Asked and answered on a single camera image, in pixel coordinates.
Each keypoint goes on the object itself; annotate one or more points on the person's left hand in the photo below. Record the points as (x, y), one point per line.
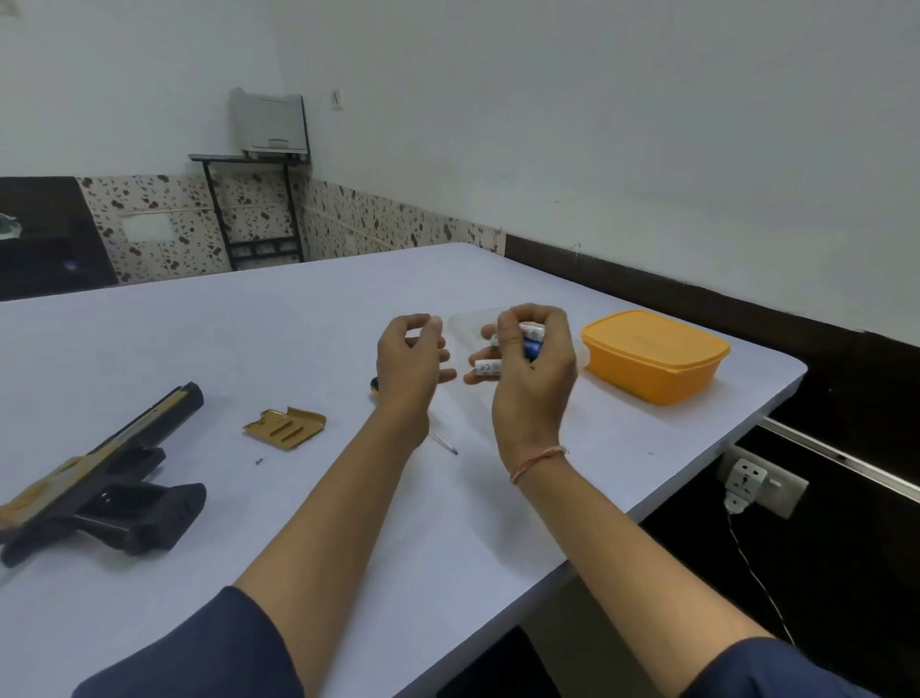
(402, 370)

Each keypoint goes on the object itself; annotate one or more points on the person's right hand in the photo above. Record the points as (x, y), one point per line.
(532, 403)

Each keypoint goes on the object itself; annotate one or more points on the person's right fingers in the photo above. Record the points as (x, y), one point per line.
(535, 315)

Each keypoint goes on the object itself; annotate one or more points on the person's left fingers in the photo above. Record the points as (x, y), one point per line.
(425, 325)

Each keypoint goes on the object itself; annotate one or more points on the white battery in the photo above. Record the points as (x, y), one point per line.
(489, 368)
(533, 331)

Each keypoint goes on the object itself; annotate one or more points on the blue battery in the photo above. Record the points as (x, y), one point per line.
(533, 349)

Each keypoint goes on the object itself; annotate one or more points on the person's left forearm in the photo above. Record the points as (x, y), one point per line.
(338, 518)

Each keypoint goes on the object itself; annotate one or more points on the person's right forearm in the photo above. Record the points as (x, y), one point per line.
(618, 561)

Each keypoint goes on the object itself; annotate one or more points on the clear plastic lid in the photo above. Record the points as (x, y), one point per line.
(467, 323)

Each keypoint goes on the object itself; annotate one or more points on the orange plastic container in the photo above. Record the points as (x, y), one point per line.
(654, 356)

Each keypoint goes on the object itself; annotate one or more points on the gold battery cover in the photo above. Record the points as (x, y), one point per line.
(285, 427)

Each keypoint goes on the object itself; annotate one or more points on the black metal stand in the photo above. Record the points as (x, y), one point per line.
(248, 208)

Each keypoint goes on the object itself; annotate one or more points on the grey printer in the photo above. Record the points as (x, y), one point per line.
(269, 122)

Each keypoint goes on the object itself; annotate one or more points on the white plug adapter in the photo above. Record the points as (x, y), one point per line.
(742, 483)

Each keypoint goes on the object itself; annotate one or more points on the black and gold toy gun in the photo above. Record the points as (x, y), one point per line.
(108, 482)

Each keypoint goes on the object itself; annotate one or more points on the dark wooden cabinet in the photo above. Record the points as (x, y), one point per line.
(50, 241)

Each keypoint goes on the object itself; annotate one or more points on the dark blue left sleeve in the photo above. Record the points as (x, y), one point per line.
(194, 651)

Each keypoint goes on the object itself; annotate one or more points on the dark blue sleeve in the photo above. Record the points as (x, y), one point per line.
(194, 651)
(776, 672)

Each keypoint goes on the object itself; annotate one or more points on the dark blue right sleeve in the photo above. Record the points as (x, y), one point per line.
(776, 672)

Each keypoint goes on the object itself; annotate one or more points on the white wall plate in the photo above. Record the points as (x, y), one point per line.
(147, 227)

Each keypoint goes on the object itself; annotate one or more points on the white wall socket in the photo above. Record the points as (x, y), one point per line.
(780, 492)

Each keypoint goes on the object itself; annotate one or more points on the metal rail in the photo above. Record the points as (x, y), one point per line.
(841, 460)

